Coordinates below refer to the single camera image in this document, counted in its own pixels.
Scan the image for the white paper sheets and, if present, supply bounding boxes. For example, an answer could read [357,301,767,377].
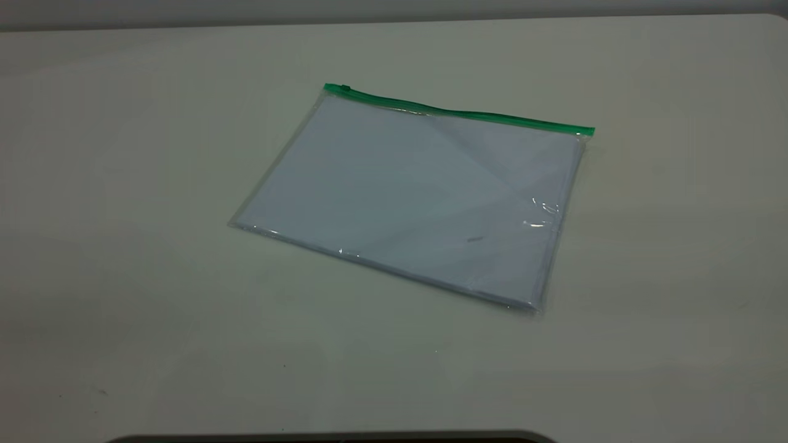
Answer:
[237,95,584,308]

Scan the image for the clear bag with green zipper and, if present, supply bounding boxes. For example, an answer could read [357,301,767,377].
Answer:
[228,83,596,316]

